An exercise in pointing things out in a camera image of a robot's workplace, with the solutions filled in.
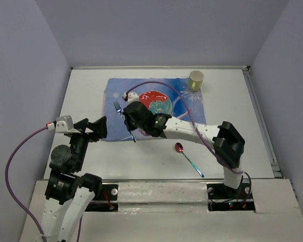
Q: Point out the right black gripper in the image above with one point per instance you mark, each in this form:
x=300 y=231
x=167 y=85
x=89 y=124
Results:
x=130 y=126

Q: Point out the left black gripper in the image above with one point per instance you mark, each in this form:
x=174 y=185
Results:
x=100 y=127

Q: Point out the iridescent fork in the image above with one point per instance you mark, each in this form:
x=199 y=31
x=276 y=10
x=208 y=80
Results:
x=119 y=111

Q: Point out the red and blue plate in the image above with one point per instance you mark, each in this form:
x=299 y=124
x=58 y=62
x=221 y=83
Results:
x=156 y=102

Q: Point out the blue princess print cloth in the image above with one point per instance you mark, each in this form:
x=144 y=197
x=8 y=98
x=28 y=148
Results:
x=175 y=88

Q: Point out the iridescent spoon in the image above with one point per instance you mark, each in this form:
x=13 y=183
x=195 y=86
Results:
x=179 y=148

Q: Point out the white cup yellow handle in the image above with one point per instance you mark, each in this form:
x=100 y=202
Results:
x=195 y=80

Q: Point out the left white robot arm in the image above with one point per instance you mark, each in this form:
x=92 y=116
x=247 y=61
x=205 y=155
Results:
x=68 y=195

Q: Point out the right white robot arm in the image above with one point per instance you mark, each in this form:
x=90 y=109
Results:
x=223 y=141

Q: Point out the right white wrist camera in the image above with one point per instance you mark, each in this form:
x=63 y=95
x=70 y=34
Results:
x=130 y=97

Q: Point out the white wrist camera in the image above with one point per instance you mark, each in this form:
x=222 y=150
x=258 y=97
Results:
x=130 y=97
x=63 y=125

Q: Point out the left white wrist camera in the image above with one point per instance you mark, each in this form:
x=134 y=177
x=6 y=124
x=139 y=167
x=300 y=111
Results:
x=63 y=125

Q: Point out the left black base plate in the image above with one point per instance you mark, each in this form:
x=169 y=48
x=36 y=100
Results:
x=106 y=201

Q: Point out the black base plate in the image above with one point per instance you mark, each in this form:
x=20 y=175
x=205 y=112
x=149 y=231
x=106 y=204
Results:
x=223 y=198
x=106 y=201

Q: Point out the silver front table rail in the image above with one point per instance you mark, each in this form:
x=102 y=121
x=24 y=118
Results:
x=207 y=180

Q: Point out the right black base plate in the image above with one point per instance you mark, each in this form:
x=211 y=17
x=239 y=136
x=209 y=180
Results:
x=223 y=198

